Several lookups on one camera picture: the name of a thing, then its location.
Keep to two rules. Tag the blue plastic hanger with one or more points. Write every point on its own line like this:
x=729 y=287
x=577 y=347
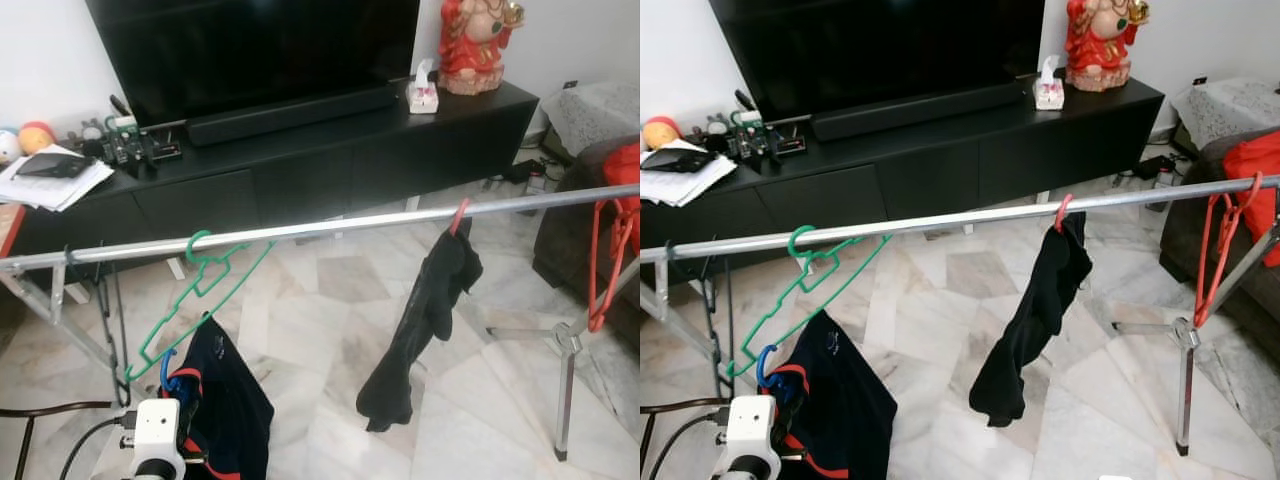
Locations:
x=165 y=372
x=762 y=368

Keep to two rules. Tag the dark garment with red trim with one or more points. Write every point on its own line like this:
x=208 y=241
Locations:
x=235 y=410
x=845 y=410

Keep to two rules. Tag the red plastic hanger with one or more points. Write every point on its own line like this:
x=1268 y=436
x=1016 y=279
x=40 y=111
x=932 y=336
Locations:
x=592 y=270
x=1200 y=280
x=1062 y=210
x=458 y=215

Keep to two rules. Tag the green plastic hanger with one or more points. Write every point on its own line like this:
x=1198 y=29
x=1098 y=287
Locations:
x=793 y=240
x=191 y=245

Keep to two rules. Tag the stack of white papers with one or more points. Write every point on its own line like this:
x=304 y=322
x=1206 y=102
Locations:
x=680 y=185
x=50 y=190

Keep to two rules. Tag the dark grey sofa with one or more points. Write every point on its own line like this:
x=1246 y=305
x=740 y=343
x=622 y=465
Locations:
x=1190 y=240
x=565 y=250

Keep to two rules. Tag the black wallet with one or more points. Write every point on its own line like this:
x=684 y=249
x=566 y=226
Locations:
x=678 y=160
x=55 y=165

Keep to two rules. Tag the orange round toy ball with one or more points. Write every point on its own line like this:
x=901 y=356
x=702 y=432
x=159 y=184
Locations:
x=38 y=140
x=660 y=135

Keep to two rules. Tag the lace-covered side table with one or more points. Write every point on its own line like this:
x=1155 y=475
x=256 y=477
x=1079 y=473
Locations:
x=1230 y=105
x=595 y=110

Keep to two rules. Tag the green circuit board gadget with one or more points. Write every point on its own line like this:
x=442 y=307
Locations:
x=745 y=135
x=125 y=140

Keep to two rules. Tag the black hanging garment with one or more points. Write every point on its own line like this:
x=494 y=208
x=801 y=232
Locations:
x=1030 y=310
x=420 y=310

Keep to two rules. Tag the red laughing Buddha statue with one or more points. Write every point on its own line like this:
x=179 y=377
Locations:
x=475 y=50
x=1100 y=50

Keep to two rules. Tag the white pink tissue box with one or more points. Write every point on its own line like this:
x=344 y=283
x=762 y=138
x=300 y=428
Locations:
x=1049 y=95
x=423 y=97

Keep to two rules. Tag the black TV console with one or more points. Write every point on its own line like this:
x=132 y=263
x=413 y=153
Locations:
x=300 y=180
x=930 y=175

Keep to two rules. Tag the black soundbar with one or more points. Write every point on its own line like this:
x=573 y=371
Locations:
x=915 y=110
x=290 y=115

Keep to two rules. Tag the black flat television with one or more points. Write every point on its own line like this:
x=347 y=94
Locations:
x=880 y=50
x=250 y=50

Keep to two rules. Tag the silver metal clothes rack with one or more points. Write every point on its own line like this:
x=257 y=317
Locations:
x=950 y=217
x=330 y=228

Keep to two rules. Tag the white round toy ball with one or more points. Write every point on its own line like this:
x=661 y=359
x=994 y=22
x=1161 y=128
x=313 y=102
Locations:
x=8 y=147

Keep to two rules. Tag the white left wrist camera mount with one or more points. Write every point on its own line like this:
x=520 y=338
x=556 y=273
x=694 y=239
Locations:
x=158 y=430
x=750 y=430

